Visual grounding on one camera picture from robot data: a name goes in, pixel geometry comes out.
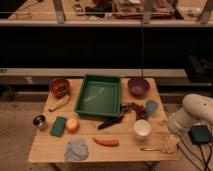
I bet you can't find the yellow banana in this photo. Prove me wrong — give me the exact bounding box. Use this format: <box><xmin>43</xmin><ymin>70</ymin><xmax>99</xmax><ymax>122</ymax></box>
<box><xmin>48</xmin><ymin>95</ymin><xmax>70</xmax><ymax>112</ymax></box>

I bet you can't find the green sponge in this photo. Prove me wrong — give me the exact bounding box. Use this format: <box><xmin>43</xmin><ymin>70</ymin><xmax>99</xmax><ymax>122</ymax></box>
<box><xmin>50</xmin><ymin>117</ymin><xmax>67</xmax><ymax>137</ymax></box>

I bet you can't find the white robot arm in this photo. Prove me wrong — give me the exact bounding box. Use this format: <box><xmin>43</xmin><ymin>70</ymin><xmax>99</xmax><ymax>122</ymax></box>
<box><xmin>167</xmin><ymin>94</ymin><xmax>213</xmax><ymax>135</ymax></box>

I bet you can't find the purple bowl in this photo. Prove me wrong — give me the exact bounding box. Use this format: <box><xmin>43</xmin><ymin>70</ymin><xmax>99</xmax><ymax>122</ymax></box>
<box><xmin>128</xmin><ymin>77</ymin><xmax>150</xmax><ymax>96</ymax></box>

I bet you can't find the red bowl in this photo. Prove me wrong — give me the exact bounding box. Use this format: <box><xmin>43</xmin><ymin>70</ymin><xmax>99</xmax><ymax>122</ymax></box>
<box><xmin>49</xmin><ymin>78</ymin><xmax>70</xmax><ymax>98</ymax></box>

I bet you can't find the green plastic tray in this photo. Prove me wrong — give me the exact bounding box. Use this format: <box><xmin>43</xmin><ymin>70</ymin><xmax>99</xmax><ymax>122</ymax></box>
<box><xmin>75</xmin><ymin>75</ymin><xmax>121</xmax><ymax>118</ymax></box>

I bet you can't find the wooden table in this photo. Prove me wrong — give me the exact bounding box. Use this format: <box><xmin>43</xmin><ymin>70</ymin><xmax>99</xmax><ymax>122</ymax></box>
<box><xmin>28</xmin><ymin>78</ymin><xmax>179</xmax><ymax>163</ymax></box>

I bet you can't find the black knife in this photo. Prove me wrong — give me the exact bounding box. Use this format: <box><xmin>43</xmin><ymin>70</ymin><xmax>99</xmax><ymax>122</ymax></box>
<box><xmin>97</xmin><ymin>116</ymin><xmax>124</xmax><ymax>130</ymax></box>

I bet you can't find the dark grape bunch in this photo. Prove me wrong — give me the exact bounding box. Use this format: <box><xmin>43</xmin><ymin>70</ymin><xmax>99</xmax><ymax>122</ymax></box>
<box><xmin>120</xmin><ymin>102</ymin><xmax>148</xmax><ymax>120</ymax></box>

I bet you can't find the blue cup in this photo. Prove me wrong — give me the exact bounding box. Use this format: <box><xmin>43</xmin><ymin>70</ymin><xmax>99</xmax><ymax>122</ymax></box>
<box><xmin>144</xmin><ymin>100</ymin><xmax>158</xmax><ymax>116</ymax></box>

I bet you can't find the yellow apple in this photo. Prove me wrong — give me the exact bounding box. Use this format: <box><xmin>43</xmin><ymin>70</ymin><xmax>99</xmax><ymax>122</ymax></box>
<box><xmin>65</xmin><ymin>118</ymin><xmax>79</xmax><ymax>133</ymax></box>

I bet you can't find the white cup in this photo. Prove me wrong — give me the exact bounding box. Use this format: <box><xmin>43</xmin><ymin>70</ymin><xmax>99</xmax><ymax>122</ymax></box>
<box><xmin>134</xmin><ymin>119</ymin><xmax>151</xmax><ymax>140</ymax></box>

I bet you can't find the orange carrot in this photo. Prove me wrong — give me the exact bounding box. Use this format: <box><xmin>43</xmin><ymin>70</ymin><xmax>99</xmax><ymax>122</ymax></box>
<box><xmin>93</xmin><ymin>137</ymin><xmax>119</xmax><ymax>147</ymax></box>

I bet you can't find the blue-grey cloth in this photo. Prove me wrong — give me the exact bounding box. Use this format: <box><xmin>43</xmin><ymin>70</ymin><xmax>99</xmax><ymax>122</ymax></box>
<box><xmin>64</xmin><ymin>139</ymin><xmax>89</xmax><ymax>162</ymax></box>

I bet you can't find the metal fork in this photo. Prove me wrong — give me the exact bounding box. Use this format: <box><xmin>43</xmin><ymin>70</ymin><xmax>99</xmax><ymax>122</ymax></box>
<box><xmin>140</xmin><ymin>147</ymin><xmax>173</xmax><ymax>154</ymax></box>

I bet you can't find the metal can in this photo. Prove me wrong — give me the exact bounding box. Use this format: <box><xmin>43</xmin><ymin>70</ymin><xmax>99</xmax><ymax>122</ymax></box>
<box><xmin>33</xmin><ymin>115</ymin><xmax>48</xmax><ymax>130</ymax></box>

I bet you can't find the black power box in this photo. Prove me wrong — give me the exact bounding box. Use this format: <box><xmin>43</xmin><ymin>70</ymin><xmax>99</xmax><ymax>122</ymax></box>
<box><xmin>188</xmin><ymin>125</ymin><xmax>212</xmax><ymax>144</ymax></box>

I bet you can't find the black hanging cable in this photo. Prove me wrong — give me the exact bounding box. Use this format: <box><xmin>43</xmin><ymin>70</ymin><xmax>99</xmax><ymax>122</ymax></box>
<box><xmin>141</xmin><ymin>22</ymin><xmax>146</xmax><ymax>80</ymax></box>

